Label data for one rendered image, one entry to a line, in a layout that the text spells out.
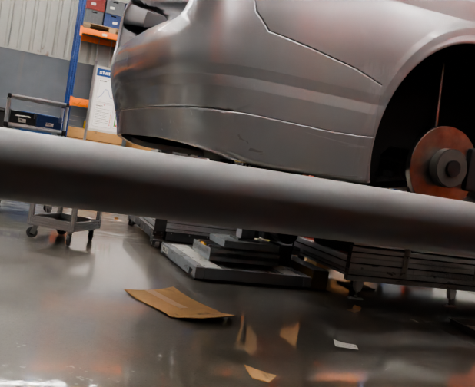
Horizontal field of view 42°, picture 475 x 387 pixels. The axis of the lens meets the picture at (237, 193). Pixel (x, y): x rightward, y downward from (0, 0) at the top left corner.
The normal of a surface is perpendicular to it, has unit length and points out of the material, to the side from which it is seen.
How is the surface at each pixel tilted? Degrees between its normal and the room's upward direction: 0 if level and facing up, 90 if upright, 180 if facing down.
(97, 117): 90
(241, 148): 92
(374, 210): 79
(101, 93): 90
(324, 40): 90
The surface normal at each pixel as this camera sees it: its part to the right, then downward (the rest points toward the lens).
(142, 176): 0.36, -0.09
